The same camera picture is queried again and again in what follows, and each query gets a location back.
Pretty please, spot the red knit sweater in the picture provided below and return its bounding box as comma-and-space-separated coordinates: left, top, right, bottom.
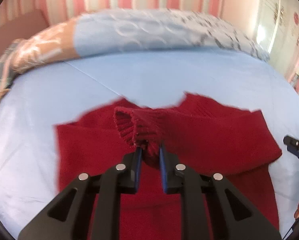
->
56, 94, 282, 239

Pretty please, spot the light blue quilted bedspread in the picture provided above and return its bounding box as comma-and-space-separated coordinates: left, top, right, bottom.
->
0, 49, 299, 237

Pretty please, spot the white wardrobe with decals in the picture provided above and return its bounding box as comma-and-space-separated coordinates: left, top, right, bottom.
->
256, 0, 299, 80

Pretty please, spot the plaid pastel pillow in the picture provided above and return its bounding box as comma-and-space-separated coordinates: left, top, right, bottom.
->
0, 38, 24, 91

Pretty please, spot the patterned folded duvet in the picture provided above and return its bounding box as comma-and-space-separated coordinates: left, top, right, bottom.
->
9, 9, 269, 74

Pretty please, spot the pink padded headboard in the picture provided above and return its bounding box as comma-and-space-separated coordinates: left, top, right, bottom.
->
0, 9, 49, 56

